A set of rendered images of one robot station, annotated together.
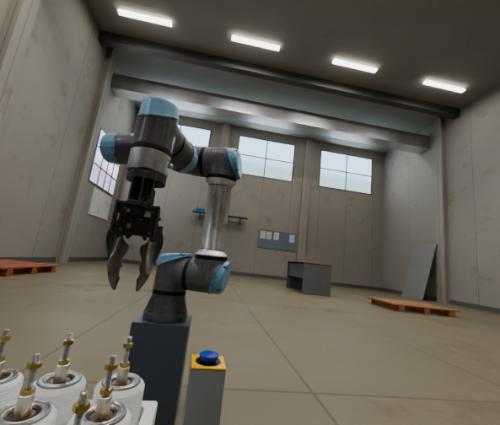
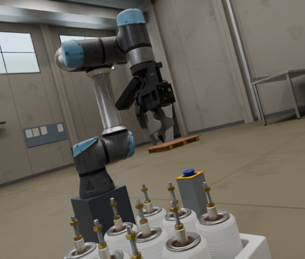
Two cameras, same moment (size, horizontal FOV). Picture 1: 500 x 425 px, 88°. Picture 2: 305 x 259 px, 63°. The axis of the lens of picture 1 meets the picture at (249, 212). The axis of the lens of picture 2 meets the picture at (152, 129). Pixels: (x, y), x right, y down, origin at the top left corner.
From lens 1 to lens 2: 0.59 m
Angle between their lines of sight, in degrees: 34
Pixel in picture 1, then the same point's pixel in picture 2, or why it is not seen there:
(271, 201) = (24, 96)
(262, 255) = (36, 153)
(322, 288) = not seen: hidden behind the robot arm
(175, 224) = not seen: outside the picture
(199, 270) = (116, 143)
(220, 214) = (113, 97)
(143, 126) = (139, 32)
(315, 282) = not seen: hidden behind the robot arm
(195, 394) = (197, 189)
